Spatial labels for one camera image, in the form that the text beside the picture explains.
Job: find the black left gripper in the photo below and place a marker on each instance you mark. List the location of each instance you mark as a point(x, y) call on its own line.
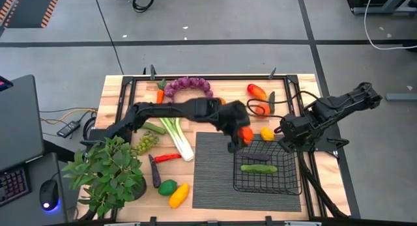
point(232, 131)

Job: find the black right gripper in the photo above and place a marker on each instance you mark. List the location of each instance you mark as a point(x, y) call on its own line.
point(286, 144)

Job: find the small orange pumpkin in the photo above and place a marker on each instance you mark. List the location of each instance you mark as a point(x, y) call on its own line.
point(246, 135)

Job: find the yellow lemon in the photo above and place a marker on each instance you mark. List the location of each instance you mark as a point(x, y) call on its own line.
point(267, 133)

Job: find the dark purple carrot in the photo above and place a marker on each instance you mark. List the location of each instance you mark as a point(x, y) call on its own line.
point(257, 157)

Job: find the green cucumber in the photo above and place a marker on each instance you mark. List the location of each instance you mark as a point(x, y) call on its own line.
point(156, 128)
point(259, 169)

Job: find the dark green pepper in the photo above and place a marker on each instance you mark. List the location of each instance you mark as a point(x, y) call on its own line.
point(272, 102)

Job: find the white green bok choy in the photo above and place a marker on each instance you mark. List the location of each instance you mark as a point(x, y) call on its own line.
point(184, 148)

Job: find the red orange mango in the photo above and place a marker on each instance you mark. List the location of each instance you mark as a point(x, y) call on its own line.
point(256, 91)

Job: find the red chili pepper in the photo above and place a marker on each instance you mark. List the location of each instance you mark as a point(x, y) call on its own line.
point(167, 158)

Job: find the green lime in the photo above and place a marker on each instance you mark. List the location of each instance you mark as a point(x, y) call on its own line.
point(167, 188)

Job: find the purple eggplant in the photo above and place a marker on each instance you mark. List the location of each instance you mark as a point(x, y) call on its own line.
point(155, 174)

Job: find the green grape bunch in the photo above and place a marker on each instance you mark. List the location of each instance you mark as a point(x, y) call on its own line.
point(145, 143)

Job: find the orange carrot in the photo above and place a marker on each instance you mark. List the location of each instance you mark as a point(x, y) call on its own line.
point(160, 96)

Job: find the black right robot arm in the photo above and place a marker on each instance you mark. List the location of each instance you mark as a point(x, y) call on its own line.
point(332, 112)

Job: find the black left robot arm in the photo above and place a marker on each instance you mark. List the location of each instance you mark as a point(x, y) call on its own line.
point(182, 110)

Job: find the grey woven placemat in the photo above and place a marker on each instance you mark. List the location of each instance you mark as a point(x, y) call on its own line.
point(211, 180)

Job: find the black plant pot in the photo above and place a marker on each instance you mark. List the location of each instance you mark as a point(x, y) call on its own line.
point(140, 190)

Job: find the grey desk foot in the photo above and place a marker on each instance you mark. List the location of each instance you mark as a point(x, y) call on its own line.
point(400, 96)

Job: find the green leafy plant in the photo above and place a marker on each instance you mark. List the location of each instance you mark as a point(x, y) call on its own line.
point(107, 174)

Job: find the black power adapter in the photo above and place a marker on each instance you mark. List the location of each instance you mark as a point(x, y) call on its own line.
point(68, 129)

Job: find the black computer mouse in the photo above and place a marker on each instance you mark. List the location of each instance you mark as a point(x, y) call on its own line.
point(49, 193)

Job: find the dark grey desk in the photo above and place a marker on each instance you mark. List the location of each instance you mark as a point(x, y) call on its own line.
point(36, 167)

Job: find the black backlit keyboard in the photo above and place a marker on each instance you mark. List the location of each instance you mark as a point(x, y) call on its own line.
point(13, 185)

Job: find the device with red lights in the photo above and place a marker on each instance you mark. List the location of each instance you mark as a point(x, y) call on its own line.
point(5, 84)

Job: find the orange striped floor mat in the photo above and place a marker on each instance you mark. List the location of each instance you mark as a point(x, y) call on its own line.
point(26, 8)

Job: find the black metal rig frame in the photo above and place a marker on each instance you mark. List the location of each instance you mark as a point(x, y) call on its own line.
point(228, 77)

